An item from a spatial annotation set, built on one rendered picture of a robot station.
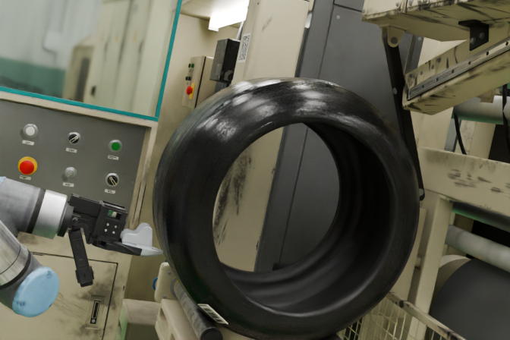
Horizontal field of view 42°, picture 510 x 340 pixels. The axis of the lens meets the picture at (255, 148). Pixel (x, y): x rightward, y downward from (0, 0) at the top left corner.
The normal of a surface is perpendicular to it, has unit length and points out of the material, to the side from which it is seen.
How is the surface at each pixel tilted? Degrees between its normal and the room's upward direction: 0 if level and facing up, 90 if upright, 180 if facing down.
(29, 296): 94
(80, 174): 90
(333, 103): 79
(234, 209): 90
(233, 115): 60
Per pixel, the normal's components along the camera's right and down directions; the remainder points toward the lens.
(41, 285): 0.80, 0.26
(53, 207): 0.39, -0.37
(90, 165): 0.27, 0.11
